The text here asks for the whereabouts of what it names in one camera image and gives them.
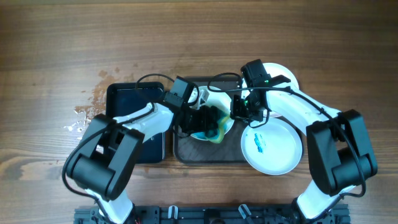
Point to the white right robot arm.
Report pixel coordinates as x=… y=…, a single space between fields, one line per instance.
x=290 y=124

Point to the white plate blue stain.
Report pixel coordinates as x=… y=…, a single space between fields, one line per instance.
x=220 y=100

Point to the dark brown serving tray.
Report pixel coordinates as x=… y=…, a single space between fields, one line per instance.
x=195 y=152

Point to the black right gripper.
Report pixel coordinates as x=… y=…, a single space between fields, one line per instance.
x=237 y=113

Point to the green yellow sponge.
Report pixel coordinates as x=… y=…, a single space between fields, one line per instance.
x=215 y=124

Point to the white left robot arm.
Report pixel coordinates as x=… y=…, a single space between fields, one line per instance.
x=102 y=163

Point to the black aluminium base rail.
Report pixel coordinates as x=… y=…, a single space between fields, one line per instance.
x=271 y=213

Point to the black water tray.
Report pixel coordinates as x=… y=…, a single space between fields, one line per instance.
x=123 y=99

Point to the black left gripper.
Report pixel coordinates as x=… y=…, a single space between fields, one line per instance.
x=203 y=123

